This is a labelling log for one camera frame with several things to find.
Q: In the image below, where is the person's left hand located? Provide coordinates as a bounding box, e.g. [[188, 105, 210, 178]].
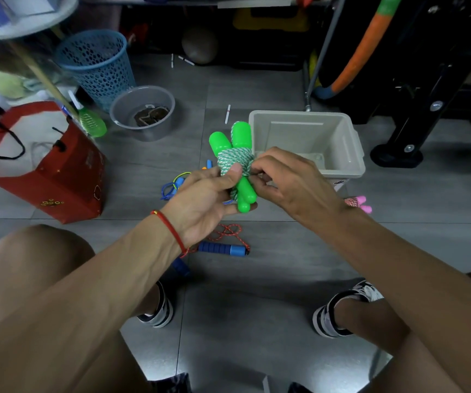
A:
[[161, 163, 257, 251]]

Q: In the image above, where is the person's right hand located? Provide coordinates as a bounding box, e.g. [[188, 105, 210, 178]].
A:
[[248, 147, 345, 234]]

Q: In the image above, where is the pile of jump ropes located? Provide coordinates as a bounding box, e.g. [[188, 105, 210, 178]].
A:
[[161, 159, 214, 201]]

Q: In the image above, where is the blue foam handle skipping rope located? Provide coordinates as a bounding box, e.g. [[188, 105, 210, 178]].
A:
[[172, 223, 251, 278]]

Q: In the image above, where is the grey plastic storage bin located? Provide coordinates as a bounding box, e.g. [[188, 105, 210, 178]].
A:
[[248, 110, 366, 193]]

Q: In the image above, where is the wound pink-handled rope bundle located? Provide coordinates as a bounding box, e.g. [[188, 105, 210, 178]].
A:
[[344, 195, 372, 215]]

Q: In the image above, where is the green braided jump rope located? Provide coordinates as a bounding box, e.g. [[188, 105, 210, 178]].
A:
[[209, 121, 257, 213]]

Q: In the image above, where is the person's left forearm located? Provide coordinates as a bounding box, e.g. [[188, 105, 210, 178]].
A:
[[0, 212, 187, 393]]

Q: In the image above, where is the person's right forearm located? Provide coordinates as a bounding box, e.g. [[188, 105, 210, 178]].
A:
[[321, 208, 471, 393]]

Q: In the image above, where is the person's left shoe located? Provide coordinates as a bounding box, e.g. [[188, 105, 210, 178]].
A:
[[136, 280, 175, 329]]

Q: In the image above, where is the person's shoe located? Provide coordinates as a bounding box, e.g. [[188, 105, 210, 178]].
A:
[[312, 280, 385, 338], [136, 280, 175, 329]]

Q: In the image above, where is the person's right shoe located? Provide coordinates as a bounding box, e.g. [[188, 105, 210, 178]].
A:
[[312, 280, 385, 338]]

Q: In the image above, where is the person's right leg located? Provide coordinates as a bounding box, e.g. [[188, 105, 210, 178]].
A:
[[335, 270, 471, 393]]

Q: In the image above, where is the person's leg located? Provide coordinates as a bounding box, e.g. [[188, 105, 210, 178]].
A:
[[0, 224, 161, 393], [335, 270, 471, 393]]

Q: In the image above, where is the person's left leg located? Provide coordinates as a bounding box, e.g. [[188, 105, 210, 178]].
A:
[[0, 224, 161, 393]]

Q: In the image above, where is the grey plastic basin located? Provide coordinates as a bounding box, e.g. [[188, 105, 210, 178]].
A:
[[109, 85, 176, 142]]

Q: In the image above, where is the red paper bag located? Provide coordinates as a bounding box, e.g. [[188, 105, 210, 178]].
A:
[[0, 101, 107, 225]]

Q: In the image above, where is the green spray bottle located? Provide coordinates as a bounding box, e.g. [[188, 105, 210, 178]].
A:
[[67, 90, 108, 139]]

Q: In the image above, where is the multicoloured hula hoop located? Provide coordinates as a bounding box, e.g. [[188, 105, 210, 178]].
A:
[[314, 0, 404, 100]]

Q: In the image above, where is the black weight machine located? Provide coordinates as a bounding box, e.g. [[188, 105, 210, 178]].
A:
[[321, 0, 471, 168]]

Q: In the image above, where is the brown ball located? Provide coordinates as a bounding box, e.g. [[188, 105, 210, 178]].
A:
[[181, 25, 219, 65]]

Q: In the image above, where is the blue mesh wastebasket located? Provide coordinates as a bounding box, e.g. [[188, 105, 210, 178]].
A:
[[54, 29, 137, 113]]

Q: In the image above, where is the yellow flat board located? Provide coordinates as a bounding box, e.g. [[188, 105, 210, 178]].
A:
[[233, 8, 310, 32]]

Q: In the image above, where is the clear plastic bag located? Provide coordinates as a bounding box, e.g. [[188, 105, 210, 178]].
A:
[[0, 40, 77, 103]]

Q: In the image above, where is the white oval side table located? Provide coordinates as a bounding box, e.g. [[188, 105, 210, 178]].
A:
[[0, 0, 80, 119]]

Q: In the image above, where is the red string bracelet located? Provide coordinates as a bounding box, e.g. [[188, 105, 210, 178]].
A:
[[150, 210, 189, 258]]

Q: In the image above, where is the brown tangled strap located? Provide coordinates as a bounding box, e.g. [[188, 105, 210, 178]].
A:
[[133, 104, 170, 127]]

